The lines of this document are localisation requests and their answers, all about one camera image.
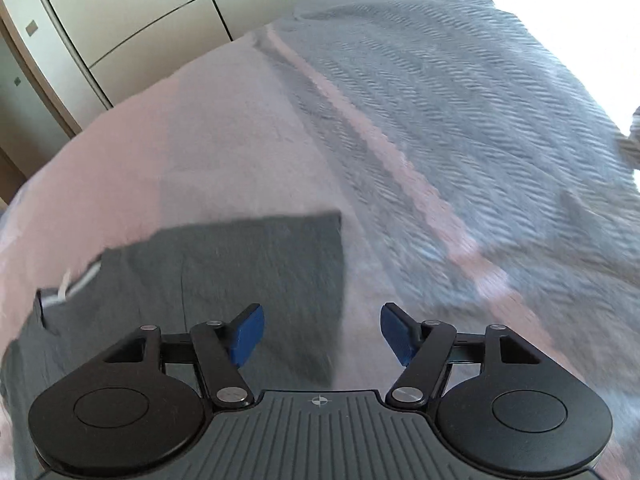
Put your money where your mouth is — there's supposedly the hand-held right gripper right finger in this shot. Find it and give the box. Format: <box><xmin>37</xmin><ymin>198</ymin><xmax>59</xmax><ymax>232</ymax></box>
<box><xmin>380</xmin><ymin>302</ymin><xmax>544</xmax><ymax>409</ymax></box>

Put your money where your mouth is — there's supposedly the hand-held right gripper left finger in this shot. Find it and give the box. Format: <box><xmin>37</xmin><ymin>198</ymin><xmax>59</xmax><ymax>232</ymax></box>
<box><xmin>102</xmin><ymin>302</ymin><xmax>266</xmax><ymax>411</ymax></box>

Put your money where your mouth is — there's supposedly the grey knit sweater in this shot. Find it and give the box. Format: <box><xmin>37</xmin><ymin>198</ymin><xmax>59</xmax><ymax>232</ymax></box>
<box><xmin>0</xmin><ymin>210</ymin><xmax>348</xmax><ymax>480</ymax></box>

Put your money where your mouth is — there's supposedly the pink grey striped blanket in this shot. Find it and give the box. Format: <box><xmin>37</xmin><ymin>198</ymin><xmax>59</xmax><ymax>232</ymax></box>
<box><xmin>0</xmin><ymin>0</ymin><xmax>640</xmax><ymax>480</ymax></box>

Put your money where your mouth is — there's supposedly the cream wardrobe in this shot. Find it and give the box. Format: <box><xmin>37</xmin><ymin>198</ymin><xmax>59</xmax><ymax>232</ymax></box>
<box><xmin>0</xmin><ymin>0</ymin><xmax>358</xmax><ymax>110</ymax></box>

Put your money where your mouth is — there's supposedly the brown door frame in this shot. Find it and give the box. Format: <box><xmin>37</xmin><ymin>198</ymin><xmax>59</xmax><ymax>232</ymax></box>
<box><xmin>0</xmin><ymin>10</ymin><xmax>83</xmax><ymax>137</ymax></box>

